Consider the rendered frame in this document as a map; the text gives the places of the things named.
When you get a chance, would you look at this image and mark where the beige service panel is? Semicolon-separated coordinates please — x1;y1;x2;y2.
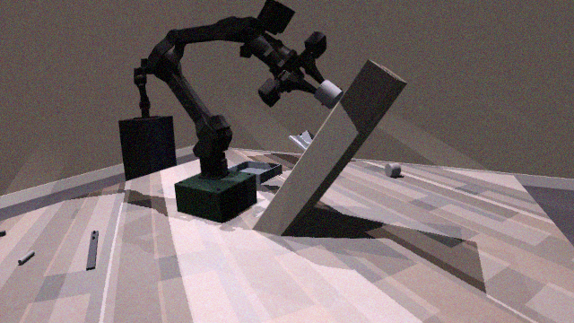
252;59;407;236

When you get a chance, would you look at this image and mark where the light blue square tray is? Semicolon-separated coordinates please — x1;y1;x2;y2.
228;161;283;184

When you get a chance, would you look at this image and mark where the white cylinder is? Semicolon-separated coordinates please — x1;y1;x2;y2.
314;80;344;109

